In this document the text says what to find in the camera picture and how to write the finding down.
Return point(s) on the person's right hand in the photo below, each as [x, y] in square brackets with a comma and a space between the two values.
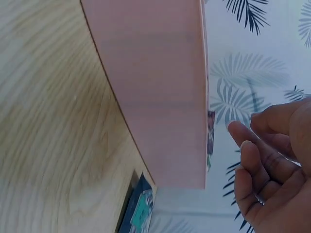
[286, 189]

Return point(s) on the person's right thumb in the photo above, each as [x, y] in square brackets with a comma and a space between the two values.
[279, 119]

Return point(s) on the patterned card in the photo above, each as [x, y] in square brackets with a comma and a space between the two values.
[211, 136]

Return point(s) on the dark patterned packet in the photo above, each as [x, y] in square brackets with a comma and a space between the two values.
[141, 206]

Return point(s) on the pink box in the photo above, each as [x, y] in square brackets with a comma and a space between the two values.
[158, 92]

